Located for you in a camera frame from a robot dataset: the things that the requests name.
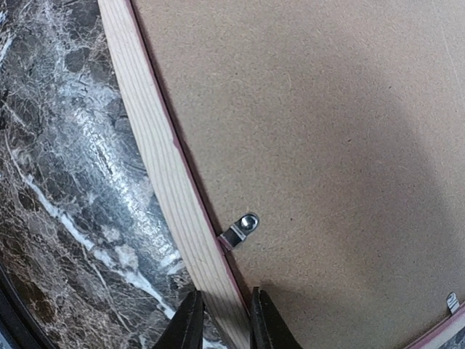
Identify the pink wooden picture frame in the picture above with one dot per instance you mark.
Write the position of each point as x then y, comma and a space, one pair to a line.
163, 163

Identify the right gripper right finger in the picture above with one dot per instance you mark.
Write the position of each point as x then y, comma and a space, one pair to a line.
268, 329

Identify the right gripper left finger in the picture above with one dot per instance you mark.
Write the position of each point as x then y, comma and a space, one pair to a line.
185, 329

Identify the black front rail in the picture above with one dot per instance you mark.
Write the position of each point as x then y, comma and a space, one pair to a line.
18, 328

